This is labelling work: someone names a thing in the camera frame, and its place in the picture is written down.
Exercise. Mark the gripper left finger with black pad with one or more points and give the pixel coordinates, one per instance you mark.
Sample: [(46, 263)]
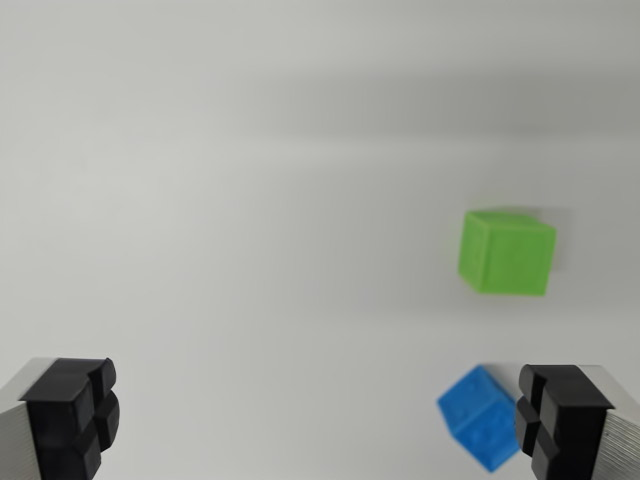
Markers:
[(60, 425)]

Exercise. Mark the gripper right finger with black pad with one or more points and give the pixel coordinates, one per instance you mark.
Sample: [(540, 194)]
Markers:
[(570, 425)]

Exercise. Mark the green embossed cube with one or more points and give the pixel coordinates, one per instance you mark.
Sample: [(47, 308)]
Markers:
[(507, 255)]

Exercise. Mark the blue embossed cube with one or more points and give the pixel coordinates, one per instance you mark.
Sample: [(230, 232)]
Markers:
[(477, 420)]

